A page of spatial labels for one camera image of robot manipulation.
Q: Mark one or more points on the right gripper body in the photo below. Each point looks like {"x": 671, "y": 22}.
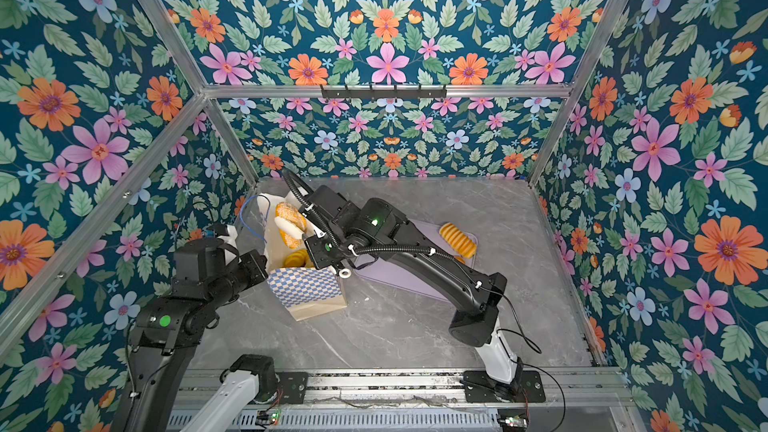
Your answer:
{"x": 328, "y": 250}

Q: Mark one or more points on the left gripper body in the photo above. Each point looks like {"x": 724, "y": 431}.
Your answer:
{"x": 239, "y": 275}

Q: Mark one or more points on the yellow oval bread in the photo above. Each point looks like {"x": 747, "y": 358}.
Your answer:
{"x": 296, "y": 259}

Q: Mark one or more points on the lilac plastic tray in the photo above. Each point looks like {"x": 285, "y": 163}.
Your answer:
{"x": 405, "y": 257}

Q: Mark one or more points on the checkered paper bag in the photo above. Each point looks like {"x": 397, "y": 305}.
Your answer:
{"x": 305, "y": 290}

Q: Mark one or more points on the pale ridged long bread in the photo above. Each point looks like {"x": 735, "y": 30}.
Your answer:
{"x": 458, "y": 240}

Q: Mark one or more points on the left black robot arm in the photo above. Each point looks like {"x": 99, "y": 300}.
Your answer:
{"x": 160, "y": 346}

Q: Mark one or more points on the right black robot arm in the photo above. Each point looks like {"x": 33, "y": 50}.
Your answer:
{"x": 479, "y": 327}

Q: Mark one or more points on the black hook rail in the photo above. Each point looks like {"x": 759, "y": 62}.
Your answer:
{"x": 371, "y": 92}

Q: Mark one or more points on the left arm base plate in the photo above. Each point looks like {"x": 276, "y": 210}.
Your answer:
{"x": 270, "y": 388}

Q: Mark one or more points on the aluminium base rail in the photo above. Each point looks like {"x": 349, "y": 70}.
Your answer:
{"x": 577, "y": 399}

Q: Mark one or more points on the aluminium frame bars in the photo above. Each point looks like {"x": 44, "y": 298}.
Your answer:
{"x": 19, "y": 316}

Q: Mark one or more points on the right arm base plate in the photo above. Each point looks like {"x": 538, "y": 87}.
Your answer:
{"x": 526, "y": 387}

